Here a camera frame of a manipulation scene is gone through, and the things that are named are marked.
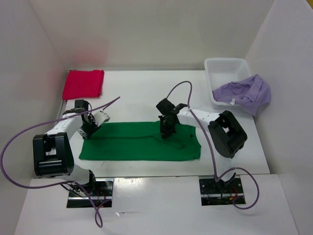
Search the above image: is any green t shirt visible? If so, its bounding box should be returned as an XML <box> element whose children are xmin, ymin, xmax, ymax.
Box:
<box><xmin>79</xmin><ymin>121</ymin><xmax>201</xmax><ymax>162</ymax></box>

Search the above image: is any red t shirt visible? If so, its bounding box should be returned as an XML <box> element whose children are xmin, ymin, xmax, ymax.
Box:
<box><xmin>62</xmin><ymin>70</ymin><xmax>105</xmax><ymax>100</ymax></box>

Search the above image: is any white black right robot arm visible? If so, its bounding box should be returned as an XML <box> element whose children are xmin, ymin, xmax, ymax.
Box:
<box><xmin>156</xmin><ymin>98</ymin><xmax>247</xmax><ymax>159</ymax></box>

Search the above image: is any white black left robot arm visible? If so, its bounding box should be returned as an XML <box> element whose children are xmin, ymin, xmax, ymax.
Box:
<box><xmin>33</xmin><ymin>99</ymin><xmax>101</xmax><ymax>196</ymax></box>

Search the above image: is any white plastic basket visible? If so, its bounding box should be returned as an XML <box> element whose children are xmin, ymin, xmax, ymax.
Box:
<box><xmin>204</xmin><ymin>58</ymin><xmax>252</xmax><ymax>109</ymax></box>

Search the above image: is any lavender t shirt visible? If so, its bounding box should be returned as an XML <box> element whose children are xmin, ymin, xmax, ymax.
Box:
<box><xmin>213</xmin><ymin>74</ymin><xmax>271</xmax><ymax>116</ymax></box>

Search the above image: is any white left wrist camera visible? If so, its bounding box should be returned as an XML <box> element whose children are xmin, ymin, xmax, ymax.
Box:
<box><xmin>93</xmin><ymin>110</ymin><xmax>110</xmax><ymax>127</ymax></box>

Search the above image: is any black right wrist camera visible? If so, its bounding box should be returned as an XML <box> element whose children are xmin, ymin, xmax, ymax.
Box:
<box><xmin>156</xmin><ymin>98</ymin><xmax>187</xmax><ymax>116</ymax></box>

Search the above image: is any aluminium table edge rail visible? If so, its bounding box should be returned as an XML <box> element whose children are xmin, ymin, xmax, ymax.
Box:
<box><xmin>57</xmin><ymin>70</ymin><xmax>74</xmax><ymax>120</ymax></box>

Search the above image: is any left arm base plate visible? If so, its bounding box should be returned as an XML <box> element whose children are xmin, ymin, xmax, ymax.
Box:
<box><xmin>67</xmin><ymin>178</ymin><xmax>114</xmax><ymax>209</ymax></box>

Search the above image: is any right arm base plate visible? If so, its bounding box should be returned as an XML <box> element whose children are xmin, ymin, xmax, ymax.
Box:
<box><xmin>199</xmin><ymin>177</ymin><xmax>246</xmax><ymax>206</ymax></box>

